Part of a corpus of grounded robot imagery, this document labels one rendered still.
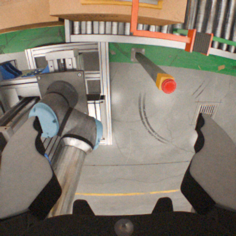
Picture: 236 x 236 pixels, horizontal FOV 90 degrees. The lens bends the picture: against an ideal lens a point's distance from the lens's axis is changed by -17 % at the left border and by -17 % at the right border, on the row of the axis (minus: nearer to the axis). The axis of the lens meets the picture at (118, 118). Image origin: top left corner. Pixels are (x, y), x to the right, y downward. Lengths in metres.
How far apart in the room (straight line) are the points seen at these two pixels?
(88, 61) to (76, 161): 1.15
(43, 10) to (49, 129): 0.92
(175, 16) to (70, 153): 0.69
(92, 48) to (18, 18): 0.67
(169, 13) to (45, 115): 0.64
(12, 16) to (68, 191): 1.24
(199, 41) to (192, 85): 1.40
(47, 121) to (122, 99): 1.40
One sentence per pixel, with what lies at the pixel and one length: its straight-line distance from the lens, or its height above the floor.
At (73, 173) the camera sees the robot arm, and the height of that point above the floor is 1.38.
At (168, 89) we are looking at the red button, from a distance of 0.67.
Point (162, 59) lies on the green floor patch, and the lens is 1.73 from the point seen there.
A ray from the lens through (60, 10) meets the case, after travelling 0.73.
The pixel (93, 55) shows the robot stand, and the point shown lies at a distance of 1.44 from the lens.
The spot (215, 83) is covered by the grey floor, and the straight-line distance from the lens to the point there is 2.15.
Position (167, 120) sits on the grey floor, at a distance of 2.08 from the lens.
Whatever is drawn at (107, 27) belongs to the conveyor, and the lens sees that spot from 1.14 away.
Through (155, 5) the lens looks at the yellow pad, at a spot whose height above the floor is 0.97.
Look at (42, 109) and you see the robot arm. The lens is 0.48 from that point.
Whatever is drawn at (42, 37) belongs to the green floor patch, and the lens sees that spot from 1.81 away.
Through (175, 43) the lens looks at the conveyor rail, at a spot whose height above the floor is 0.59.
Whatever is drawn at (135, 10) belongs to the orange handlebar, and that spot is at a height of 1.09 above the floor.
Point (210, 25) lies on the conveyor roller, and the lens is 1.29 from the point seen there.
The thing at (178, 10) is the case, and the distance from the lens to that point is 0.74.
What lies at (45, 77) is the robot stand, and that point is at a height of 1.04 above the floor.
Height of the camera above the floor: 1.62
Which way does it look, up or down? 57 degrees down
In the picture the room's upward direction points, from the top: 179 degrees clockwise
